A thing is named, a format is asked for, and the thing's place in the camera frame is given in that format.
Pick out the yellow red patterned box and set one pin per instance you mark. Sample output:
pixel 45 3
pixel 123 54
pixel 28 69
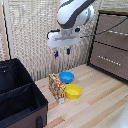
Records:
pixel 56 86

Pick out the black fabric storage bin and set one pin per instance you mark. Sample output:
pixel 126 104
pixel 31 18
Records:
pixel 20 100

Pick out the blue bowl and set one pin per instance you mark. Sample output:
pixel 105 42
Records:
pixel 66 77

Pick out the dark-framed drawer cabinet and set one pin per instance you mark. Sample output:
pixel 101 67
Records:
pixel 92 50

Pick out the brown fabric-front drawer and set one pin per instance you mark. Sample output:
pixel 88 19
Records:
pixel 110 61
pixel 113 26

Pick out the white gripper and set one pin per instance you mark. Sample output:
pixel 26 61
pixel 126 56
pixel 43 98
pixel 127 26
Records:
pixel 61 39

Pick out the yellow bowl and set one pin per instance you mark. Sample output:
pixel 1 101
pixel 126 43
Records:
pixel 73 91

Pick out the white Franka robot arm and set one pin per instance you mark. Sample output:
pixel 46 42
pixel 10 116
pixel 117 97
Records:
pixel 71 13

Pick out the beige woven folding screen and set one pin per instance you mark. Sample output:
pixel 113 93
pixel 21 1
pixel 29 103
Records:
pixel 30 33

